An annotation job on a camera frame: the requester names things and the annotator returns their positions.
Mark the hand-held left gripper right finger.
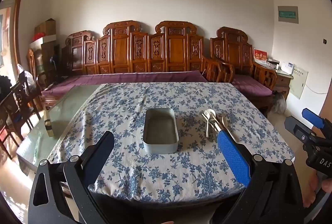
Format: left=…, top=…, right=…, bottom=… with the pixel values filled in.
left=210, top=129, right=304, bottom=224

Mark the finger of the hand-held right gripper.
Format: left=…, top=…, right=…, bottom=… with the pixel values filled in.
left=302, top=108, right=332, bottom=136
left=284, top=116, right=322, bottom=147

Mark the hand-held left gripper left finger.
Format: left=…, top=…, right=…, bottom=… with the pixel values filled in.
left=27, top=131, right=115, bottom=224

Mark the brown wooden chopstick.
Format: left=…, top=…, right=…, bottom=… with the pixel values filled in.
left=218, top=118, right=238, bottom=141

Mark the white plastic fork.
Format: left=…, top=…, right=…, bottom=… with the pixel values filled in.
left=202, top=112, right=211, bottom=138

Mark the large white plastic spoon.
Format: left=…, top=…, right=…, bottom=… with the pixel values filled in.
left=207, top=109, right=216, bottom=138

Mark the rectangular metal container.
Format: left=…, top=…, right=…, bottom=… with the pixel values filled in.
left=142, top=108, right=179, bottom=154

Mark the person's right hand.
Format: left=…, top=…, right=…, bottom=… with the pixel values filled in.
left=303, top=171, right=332, bottom=208

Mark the brown cardboard sheet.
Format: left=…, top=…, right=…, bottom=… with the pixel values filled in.
left=320, top=84, right=332, bottom=121

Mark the clear plastic bag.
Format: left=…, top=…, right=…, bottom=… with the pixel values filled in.
left=272, top=94, right=287, bottom=114

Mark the white printed board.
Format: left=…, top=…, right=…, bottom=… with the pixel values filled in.
left=288, top=66, right=309, bottom=99

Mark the wooden side table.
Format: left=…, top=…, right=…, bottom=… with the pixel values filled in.
left=272, top=68, right=293, bottom=100

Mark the white box device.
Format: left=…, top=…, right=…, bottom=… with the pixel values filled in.
left=280, top=62, right=295, bottom=74

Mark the blue floral tablecloth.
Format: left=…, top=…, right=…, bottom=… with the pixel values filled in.
left=48, top=82, right=295, bottom=204

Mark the long purple sofa cushion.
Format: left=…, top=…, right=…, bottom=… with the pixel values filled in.
left=41, top=71, right=208, bottom=96

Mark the wooden dining chair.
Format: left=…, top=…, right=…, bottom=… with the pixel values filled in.
left=0, top=79, right=42, bottom=152

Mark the carved wooden armchair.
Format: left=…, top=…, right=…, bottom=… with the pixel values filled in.
left=210, top=26, right=278, bottom=110

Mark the black desk lamp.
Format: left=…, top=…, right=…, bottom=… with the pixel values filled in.
left=49, top=55, right=59, bottom=77

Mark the carved wooden sofa bench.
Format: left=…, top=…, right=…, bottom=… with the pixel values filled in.
left=36, top=20, right=223, bottom=112

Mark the white plastic bag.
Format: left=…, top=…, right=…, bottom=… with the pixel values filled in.
left=17, top=63, right=37, bottom=90

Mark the large brown box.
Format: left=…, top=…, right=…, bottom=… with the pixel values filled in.
left=28, top=43, right=61, bottom=79

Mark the tall-backed wooden chair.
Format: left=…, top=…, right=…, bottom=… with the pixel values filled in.
left=27, top=49, right=52, bottom=90

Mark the flat white box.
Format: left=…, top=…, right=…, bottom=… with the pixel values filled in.
left=29, top=34, right=57, bottom=49

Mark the small cardboard box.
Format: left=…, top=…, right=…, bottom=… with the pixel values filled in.
left=34, top=19, right=57, bottom=36

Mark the white wall cable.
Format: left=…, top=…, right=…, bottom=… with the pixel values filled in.
left=306, top=81, right=327, bottom=94

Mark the grey wall panel box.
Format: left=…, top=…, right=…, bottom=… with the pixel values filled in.
left=277, top=6, right=299, bottom=23

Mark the wooden door frame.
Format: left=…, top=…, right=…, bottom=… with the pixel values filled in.
left=0, top=0, right=28, bottom=71

